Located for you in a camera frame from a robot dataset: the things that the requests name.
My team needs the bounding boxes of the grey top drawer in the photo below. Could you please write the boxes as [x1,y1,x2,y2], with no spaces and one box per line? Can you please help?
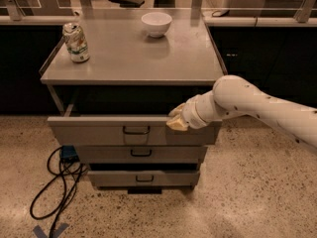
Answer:
[48,115,222,146]

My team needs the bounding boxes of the crushed white green can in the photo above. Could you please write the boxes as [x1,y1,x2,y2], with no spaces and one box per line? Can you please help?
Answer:
[62,23,90,62]

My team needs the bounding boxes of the grey bottom drawer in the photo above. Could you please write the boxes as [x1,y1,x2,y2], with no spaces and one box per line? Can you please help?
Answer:
[88,171,200,187]

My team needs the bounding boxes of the white ceramic bowl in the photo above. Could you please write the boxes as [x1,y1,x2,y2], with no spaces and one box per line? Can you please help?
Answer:
[141,12,172,38]

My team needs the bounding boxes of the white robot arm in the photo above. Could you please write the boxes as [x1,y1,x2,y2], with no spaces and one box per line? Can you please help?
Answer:
[166,75,317,153]

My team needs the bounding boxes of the grey metal drawer cabinet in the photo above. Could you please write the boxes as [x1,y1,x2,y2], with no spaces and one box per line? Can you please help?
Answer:
[41,9,224,190]

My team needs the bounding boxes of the blue power box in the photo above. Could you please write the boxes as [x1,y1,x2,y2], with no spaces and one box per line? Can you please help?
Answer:
[59,146,78,163]

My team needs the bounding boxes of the grey drawer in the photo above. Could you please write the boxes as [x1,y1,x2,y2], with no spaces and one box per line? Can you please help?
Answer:
[88,171,200,187]
[75,146,207,164]
[48,115,222,146]

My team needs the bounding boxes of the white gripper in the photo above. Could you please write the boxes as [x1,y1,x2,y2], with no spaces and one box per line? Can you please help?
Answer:
[166,95,208,131]

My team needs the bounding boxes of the black floor cable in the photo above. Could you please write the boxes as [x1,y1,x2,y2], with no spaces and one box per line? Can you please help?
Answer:
[29,146,87,238]

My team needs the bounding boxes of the grey middle drawer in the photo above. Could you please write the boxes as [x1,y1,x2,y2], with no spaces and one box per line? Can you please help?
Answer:
[75,146,207,164]

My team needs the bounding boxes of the black office chair seat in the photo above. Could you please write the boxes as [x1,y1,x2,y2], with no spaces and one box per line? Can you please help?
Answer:
[109,0,145,8]

